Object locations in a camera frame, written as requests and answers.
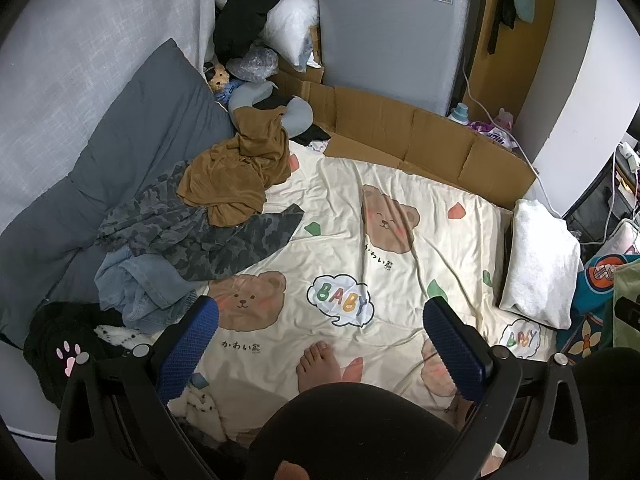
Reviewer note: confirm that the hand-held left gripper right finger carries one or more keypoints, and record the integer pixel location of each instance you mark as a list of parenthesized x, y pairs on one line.
[(450, 355)]

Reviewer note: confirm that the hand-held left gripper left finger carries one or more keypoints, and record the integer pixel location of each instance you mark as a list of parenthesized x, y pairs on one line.
[(187, 355)]

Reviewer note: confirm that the brown printed t-shirt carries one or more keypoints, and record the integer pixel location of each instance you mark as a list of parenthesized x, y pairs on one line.
[(235, 175)]

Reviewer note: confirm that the light green cloth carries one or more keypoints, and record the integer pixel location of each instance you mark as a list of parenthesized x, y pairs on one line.
[(625, 285)]

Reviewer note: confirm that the teal patterned blanket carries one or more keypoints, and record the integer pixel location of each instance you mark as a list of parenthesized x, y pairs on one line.
[(595, 280)]

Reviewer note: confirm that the white fluffy spotted cloth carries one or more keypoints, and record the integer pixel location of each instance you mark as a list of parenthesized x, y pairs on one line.
[(115, 335)]

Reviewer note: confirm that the pale pink bag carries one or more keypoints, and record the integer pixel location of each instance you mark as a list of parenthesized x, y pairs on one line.
[(625, 240)]

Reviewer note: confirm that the person's leg in black trousers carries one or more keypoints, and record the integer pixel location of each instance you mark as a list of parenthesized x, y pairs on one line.
[(350, 435), (615, 410)]

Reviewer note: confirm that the blue denim garment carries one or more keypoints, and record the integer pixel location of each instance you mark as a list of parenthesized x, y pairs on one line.
[(130, 285)]

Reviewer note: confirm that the folded white sweatshirt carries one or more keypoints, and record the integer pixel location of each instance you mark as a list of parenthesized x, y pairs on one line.
[(540, 265)]

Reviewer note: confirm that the grey camouflage garment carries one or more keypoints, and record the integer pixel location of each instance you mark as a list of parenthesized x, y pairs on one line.
[(200, 245)]

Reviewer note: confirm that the person's bare foot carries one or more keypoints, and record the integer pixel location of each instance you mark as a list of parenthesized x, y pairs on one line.
[(320, 367)]

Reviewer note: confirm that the black paw print garment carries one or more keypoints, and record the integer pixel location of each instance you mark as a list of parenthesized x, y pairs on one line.
[(50, 350)]

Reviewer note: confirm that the cream bear print blanket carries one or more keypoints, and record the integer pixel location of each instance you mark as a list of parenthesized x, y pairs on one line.
[(350, 260)]

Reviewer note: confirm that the white power strip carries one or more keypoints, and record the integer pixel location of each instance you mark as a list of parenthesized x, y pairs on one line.
[(629, 155)]

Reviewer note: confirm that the brown cardboard sheet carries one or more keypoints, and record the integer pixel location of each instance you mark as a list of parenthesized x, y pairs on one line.
[(425, 135)]

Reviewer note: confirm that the pink bottle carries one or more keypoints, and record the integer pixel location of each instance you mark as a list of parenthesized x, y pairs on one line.
[(505, 119)]

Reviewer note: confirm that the detergent bottle with blue cap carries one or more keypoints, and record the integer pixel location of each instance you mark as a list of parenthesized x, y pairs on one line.
[(459, 112)]

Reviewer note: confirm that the colourful patterned cloth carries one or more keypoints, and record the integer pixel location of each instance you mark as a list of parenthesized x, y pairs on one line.
[(316, 146)]

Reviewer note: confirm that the black cloth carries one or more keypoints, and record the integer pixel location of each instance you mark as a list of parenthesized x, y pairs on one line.
[(310, 135)]

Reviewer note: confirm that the grey neck pillow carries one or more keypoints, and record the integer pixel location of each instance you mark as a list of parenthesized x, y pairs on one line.
[(300, 115)]

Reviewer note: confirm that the small teddy bear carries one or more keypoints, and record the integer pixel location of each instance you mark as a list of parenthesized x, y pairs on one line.
[(218, 79)]

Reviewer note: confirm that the brown wooden door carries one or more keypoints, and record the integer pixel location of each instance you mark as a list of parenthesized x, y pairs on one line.
[(520, 60)]

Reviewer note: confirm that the clear plastic bag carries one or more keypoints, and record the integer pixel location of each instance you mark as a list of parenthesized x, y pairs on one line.
[(252, 62)]

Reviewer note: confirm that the white curtain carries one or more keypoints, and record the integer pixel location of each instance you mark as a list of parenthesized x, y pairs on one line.
[(75, 35)]

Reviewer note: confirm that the black jacket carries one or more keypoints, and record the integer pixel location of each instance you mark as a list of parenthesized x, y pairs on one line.
[(245, 15)]

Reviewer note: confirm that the black hanging garment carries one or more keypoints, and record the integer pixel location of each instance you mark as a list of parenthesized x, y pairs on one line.
[(504, 0)]

